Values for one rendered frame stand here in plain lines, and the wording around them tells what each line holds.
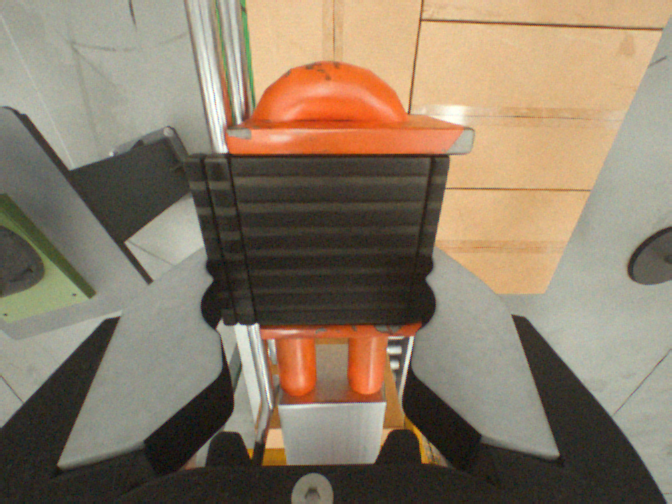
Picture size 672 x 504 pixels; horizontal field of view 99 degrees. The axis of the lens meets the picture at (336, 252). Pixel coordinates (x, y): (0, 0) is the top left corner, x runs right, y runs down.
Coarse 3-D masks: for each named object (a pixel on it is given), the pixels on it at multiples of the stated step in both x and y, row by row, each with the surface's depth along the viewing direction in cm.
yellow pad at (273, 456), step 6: (252, 450) 44; (270, 450) 44; (276, 450) 44; (282, 450) 44; (264, 456) 43; (270, 456) 43; (276, 456) 43; (282, 456) 43; (264, 462) 43; (270, 462) 43; (276, 462) 43; (282, 462) 43
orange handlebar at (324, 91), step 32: (320, 64) 9; (352, 64) 10; (288, 96) 9; (320, 96) 9; (352, 96) 9; (384, 96) 9; (288, 352) 15; (352, 352) 16; (384, 352) 15; (288, 384) 16; (352, 384) 17
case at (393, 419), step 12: (276, 372) 91; (384, 372) 92; (396, 396) 85; (276, 408) 81; (396, 408) 82; (276, 420) 78; (384, 420) 79; (396, 420) 79; (276, 432) 76; (384, 432) 78; (276, 444) 79
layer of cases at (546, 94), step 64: (256, 0) 64; (320, 0) 64; (384, 0) 64; (448, 0) 65; (512, 0) 65; (576, 0) 65; (640, 0) 65; (256, 64) 70; (384, 64) 71; (448, 64) 71; (512, 64) 71; (576, 64) 71; (640, 64) 72; (512, 128) 79; (576, 128) 79; (448, 192) 87; (512, 192) 88; (576, 192) 88; (512, 256) 99
